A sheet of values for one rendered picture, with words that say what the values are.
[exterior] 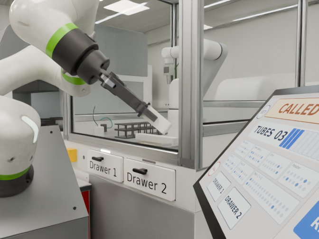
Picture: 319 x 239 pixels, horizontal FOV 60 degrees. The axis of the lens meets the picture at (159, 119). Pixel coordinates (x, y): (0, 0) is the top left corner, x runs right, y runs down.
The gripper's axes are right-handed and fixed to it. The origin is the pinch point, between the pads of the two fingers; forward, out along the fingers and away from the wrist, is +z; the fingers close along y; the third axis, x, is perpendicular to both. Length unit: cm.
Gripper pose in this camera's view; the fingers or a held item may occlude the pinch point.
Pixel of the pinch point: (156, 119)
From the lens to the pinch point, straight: 62.7
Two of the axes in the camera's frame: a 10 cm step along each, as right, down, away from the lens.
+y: 0.0, -0.6, 10.0
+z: 7.7, 6.4, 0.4
